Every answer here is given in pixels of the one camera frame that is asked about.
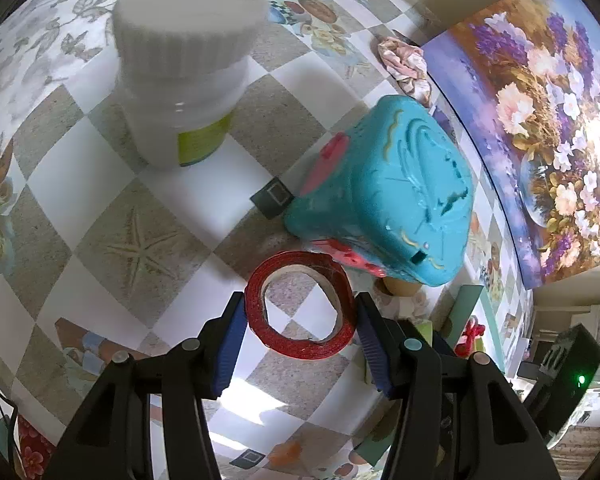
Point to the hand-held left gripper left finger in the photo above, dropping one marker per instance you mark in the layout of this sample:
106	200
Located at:
230	340

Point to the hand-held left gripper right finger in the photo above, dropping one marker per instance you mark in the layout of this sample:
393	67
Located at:
372	345

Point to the red tape roll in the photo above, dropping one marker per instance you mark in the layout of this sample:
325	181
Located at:
254	305

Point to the beige makeup sponge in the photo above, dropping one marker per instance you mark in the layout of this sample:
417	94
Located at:
400	286

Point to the red ribbon bow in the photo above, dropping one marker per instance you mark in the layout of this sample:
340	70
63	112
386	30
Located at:
472	335

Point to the small black square chip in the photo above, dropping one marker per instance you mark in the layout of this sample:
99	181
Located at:
272	197

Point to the teal plastic toy box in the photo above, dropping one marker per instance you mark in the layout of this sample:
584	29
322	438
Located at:
405	175

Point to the checkered printed oilcloth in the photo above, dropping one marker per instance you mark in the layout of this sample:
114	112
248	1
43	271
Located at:
105	200

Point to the red floral cloth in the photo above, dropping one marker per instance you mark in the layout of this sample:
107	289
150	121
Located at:
25	455

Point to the floral painting poster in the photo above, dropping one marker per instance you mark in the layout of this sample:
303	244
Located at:
555	135

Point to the white lidded bottle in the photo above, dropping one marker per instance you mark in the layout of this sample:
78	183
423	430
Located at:
180	85

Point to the pink floral scrunchie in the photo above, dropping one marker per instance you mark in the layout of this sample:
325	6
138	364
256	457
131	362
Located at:
405	62

